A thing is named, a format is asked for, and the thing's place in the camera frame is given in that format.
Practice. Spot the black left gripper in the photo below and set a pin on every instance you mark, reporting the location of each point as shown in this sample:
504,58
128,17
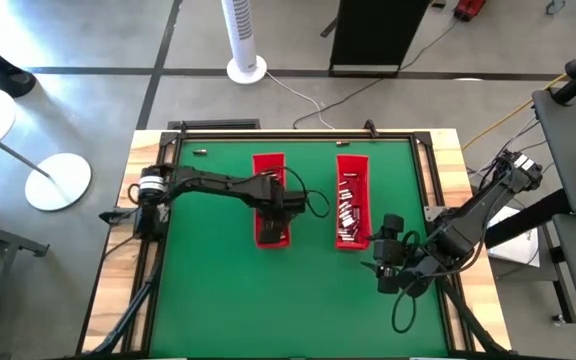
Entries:
278,215

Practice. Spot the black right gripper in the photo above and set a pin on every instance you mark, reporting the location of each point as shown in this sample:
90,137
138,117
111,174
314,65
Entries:
390,255

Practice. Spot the red plastic bin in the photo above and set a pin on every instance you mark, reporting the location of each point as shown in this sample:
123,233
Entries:
360,175
268,165

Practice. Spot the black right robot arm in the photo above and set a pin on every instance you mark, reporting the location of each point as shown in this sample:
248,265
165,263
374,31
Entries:
468,225

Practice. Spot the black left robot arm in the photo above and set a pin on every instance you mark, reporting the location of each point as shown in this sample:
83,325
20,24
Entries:
208,182

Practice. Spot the green table mat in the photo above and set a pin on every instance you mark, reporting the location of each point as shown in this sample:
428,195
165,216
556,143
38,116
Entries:
268,310

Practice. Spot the black clamp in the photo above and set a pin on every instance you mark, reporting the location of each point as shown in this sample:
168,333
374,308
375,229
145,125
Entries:
370,129
184,126

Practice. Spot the black diagonal bar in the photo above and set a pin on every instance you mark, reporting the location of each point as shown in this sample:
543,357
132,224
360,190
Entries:
538,215

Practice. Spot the white tower fan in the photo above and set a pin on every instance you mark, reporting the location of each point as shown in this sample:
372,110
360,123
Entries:
240,30

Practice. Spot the black cabinet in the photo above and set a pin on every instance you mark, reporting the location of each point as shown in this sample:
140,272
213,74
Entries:
373,35

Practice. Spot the grey metal stand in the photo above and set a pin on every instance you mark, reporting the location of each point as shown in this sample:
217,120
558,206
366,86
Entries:
18,240

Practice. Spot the red floor device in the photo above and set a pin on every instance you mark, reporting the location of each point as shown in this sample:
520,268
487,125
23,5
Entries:
469,9

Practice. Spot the black curved stand leg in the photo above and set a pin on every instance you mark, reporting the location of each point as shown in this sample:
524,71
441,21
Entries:
8,77

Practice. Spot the grey caster wheel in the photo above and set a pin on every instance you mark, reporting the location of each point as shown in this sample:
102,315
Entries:
555,6

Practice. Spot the white round pedestal table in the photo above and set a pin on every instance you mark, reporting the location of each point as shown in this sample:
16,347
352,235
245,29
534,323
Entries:
60,177

